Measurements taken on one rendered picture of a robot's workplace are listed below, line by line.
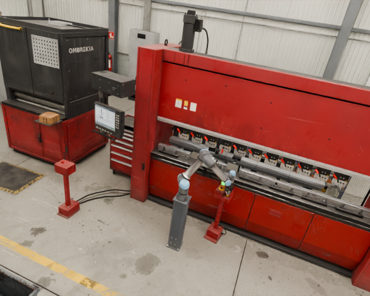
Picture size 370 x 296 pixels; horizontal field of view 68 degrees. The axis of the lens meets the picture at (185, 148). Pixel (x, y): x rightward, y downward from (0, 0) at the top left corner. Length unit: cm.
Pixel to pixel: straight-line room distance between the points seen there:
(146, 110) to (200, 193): 140
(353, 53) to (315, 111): 445
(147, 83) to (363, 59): 550
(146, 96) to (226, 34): 454
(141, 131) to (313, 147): 219
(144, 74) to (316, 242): 306
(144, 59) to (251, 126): 155
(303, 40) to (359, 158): 454
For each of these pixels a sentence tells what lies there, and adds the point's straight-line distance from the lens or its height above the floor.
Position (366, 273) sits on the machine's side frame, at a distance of 422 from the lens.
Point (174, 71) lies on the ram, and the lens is 359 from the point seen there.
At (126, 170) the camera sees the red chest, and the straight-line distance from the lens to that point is 477.
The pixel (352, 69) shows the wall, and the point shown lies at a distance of 773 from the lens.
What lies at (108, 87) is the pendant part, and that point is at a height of 183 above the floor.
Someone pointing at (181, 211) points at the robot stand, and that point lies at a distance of 332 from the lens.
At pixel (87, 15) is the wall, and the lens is 976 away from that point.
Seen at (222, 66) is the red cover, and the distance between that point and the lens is 336.
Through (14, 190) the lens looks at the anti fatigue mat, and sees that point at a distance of 488.
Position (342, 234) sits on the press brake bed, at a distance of 397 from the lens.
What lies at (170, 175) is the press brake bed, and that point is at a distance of 402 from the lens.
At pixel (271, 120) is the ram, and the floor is 174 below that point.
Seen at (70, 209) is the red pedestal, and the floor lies 12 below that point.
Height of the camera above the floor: 279
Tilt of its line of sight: 27 degrees down
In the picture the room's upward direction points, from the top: 9 degrees clockwise
